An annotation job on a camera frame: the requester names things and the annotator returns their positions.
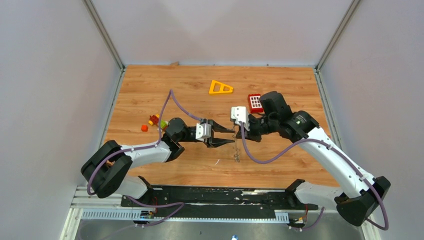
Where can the toy brick car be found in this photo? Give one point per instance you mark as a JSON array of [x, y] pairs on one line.
[[154, 120]]

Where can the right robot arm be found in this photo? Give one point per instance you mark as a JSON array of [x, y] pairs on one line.
[[360, 194]]

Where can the yellow triangular toy frame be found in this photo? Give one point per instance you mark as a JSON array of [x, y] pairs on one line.
[[219, 88]]

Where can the red toy window block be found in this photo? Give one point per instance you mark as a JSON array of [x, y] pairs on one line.
[[255, 106]]

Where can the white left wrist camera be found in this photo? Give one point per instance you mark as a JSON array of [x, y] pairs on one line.
[[203, 131]]

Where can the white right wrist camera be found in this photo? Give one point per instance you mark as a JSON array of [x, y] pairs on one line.
[[240, 117]]

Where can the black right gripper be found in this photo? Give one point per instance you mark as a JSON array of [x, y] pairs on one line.
[[249, 134]]

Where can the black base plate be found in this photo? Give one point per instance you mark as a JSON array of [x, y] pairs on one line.
[[223, 202]]

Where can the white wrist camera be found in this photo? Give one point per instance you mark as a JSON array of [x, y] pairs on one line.
[[240, 117], [203, 131]]

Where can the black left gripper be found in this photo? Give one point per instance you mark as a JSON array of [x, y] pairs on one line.
[[213, 142]]

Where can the orange cube block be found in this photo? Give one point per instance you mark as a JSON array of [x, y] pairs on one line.
[[144, 128]]

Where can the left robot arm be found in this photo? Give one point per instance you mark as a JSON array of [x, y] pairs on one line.
[[107, 169]]

